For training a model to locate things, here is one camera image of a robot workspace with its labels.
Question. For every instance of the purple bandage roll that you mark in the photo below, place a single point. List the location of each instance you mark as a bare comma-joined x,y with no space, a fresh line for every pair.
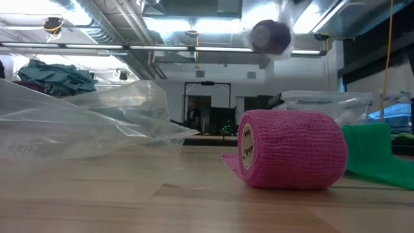
271,37

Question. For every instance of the pink bandage roll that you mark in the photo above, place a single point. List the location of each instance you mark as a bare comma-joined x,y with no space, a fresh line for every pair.
291,149

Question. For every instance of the green bandage strip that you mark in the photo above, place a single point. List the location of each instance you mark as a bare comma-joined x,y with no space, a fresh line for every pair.
375,152

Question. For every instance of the person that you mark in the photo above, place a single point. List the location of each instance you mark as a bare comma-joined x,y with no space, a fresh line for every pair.
194,115

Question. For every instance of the long LED light bar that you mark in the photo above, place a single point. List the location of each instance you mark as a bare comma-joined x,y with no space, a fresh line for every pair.
158,48

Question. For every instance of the clear plastic storage box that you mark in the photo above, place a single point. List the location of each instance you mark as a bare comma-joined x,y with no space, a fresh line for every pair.
323,103

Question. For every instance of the teal cloth pile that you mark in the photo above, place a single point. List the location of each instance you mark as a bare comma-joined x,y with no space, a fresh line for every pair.
58,77

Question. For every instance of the maroon cloth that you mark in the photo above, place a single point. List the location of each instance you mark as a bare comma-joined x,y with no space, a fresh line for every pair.
27,86

